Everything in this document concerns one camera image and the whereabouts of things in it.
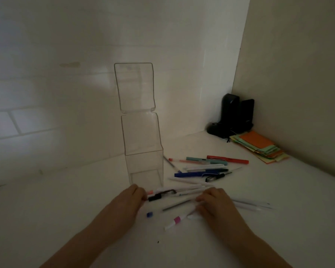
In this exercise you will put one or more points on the person's right fingers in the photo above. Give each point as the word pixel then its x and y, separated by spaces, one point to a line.
pixel 205 200

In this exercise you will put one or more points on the dark grey pen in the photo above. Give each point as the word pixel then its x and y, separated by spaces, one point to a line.
pixel 177 205

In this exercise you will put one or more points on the black grip pen orange end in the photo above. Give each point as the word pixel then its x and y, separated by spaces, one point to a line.
pixel 160 195

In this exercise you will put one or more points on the clear plastic box with lid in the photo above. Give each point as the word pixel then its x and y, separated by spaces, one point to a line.
pixel 142 136

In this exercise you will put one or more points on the person's left fingers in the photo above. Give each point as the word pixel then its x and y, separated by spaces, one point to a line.
pixel 139 193

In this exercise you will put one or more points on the person's left hand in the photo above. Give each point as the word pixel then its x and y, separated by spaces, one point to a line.
pixel 124 206

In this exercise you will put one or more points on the white pen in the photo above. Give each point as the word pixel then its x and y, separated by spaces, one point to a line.
pixel 188 181
pixel 189 191
pixel 252 203
pixel 203 167

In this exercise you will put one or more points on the clear pen with red tip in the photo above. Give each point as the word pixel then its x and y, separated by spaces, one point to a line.
pixel 176 160

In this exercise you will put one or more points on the person's right hand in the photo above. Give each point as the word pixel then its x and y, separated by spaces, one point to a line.
pixel 217 206

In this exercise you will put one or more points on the black desk device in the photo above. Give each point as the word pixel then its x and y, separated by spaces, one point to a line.
pixel 233 117

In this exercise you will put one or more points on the stack of coloured sticky notes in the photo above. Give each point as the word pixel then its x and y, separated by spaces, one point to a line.
pixel 258 145

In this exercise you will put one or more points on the person's left forearm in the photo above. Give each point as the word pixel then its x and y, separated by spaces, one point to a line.
pixel 83 247

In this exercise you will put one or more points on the white marker with pink band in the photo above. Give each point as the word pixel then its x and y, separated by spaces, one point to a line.
pixel 177 220

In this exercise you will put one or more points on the person's right forearm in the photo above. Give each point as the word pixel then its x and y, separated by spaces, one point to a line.
pixel 254 251

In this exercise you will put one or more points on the clear pen with blue tip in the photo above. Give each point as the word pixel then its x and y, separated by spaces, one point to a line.
pixel 171 163

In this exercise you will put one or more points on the teal pen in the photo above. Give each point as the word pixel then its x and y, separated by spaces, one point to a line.
pixel 206 161

